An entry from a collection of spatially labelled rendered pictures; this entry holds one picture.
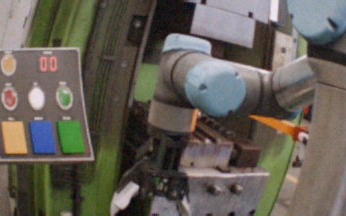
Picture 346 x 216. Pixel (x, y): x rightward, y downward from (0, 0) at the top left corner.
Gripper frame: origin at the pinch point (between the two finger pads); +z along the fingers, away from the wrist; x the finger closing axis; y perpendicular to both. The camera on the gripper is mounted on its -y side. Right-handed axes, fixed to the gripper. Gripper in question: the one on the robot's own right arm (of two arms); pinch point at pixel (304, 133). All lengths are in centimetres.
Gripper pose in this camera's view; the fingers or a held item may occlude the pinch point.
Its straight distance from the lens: 111.9
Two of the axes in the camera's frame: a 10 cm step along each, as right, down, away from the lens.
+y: -1.8, 9.7, 1.9
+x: 9.1, 0.9, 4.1
